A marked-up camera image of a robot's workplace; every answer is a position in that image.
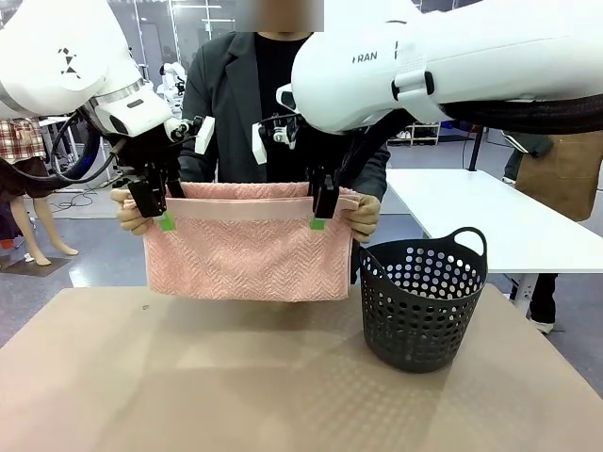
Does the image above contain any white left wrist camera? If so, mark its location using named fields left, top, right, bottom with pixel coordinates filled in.
left=193, top=115, right=217, bottom=155

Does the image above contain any mannequin in plaid shirt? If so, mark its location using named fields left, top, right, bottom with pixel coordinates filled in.
left=0, top=117, right=80, bottom=267

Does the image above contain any white shoe shelf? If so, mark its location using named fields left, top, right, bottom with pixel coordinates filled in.
left=385, top=122, right=442, bottom=146

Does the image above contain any person in brown apron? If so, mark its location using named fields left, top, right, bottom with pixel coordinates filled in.
left=501, top=129, right=603, bottom=335

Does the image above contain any black corrugated cable hose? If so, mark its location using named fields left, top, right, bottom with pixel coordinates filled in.
left=442, top=93, right=603, bottom=136

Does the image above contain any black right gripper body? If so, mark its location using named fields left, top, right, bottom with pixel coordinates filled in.
left=303, top=125, right=359, bottom=179

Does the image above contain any white table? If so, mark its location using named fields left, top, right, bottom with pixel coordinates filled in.
left=384, top=168, right=603, bottom=326

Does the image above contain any black perforated plastic basket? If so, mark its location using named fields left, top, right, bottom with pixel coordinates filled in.
left=358, top=227, right=489, bottom=374

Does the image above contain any person's left hand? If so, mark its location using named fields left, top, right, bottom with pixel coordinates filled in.
left=346, top=194, right=382, bottom=245

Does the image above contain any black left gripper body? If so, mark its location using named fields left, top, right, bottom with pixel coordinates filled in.
left=101, top=126, right=185, bottom=179

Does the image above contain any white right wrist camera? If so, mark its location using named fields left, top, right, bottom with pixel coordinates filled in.
left=251, top=122, right=269, bottom=166

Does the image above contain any person's torso in dark jacket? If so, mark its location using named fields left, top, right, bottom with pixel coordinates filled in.
left=178, top=30, right=392, bottom=208

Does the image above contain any small white background robot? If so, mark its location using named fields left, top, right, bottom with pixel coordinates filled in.
left=157, top=60, right=187, bottom=114

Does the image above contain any flat mannequin base plate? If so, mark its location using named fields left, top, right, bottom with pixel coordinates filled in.
left=0, top=256, right=72, bottom=279

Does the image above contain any pink terry towel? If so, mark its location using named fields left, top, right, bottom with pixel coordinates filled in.
left=142, top=181, right=362, bottom=303

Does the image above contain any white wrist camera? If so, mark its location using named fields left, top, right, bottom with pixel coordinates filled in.
left=251, top=122, right=269, bottom=166
left=193, top=115, right=217, bottom=155

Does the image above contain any person's left forearm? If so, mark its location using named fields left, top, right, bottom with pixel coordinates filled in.
left=348, top=145, right=392, bottom=202

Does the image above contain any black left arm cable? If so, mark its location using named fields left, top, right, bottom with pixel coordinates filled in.
left=49, top=110, right=119, bottom=185

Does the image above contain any person's right forearm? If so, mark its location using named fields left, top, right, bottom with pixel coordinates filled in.
left=177, top=140, right=219, bottom=184

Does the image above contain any person's right hand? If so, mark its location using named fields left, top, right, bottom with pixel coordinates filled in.
left=110, top=187, right=155, bottom=235

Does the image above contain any black stand pole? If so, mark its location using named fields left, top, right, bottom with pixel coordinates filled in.
left=465, top=124, right=484, bottom=173

